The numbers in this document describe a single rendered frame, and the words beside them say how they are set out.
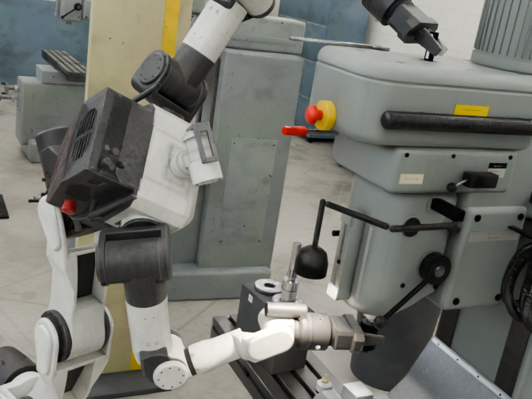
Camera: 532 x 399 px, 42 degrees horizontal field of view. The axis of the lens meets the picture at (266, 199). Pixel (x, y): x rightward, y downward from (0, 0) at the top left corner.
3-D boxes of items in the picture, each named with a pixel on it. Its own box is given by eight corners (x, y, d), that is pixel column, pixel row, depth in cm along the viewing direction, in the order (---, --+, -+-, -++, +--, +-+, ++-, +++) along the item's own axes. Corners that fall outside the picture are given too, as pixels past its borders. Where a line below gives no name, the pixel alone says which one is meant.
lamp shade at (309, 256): (286, 270, 149) (291, 243, 147) (306, 262, 154) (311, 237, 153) (313, 283, 145) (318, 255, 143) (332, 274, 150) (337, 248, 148)
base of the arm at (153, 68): (119, 97, 160) (150, 100, 152) (140, 47, 162) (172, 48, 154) (164, 124, 171) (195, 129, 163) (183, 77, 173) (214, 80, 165)
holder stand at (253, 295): (270, 375, 197) (281, 313, 191) (233, 337, 214) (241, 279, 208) (305, 367, 204) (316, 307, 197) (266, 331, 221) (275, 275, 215)
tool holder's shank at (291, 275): (283, 277, 197) (290, 241, 194) (293, 276, 199) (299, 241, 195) (289, 282, 195) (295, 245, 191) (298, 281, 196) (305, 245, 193)
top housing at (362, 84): (360, 147, 131) (377, 62, 126) (297, 114, 152) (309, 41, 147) (538, 153, 152) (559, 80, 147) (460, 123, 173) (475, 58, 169)
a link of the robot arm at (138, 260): (111, 311, 144) (102, 256, 138) (114, 286, 152) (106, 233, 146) (167, 305, 146) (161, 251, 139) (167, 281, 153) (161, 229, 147)
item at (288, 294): (276, 297, 200) (279, 279, 198) (290, 296, 202) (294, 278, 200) (284, 305, 196) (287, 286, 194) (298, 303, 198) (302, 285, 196)
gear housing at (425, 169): (388, 195, 139) (398, 147, 135) (328, 159, 159) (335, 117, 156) (511, 194, 154) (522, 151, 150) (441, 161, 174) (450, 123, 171)
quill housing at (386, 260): (366, 329, 152) (397, 192, 142) (321, 287, 169) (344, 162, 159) (435, 321, 160) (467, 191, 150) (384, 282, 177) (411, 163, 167)
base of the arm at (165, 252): (102, 300, 146) (93, 269, 137) (103, 250, 154) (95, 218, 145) (173, 293, 147) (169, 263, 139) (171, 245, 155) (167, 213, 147)
